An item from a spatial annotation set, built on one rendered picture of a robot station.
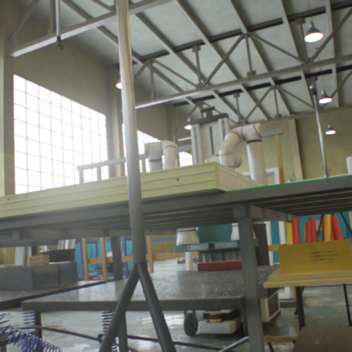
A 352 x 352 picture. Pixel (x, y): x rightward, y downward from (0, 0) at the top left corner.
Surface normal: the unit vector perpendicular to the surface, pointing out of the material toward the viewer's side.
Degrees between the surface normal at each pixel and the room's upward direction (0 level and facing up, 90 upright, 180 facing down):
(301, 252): 90
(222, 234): 90
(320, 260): 90
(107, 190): 90
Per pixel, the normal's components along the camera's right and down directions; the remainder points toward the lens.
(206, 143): -0.45, -0.09
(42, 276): 0.91, -0.14
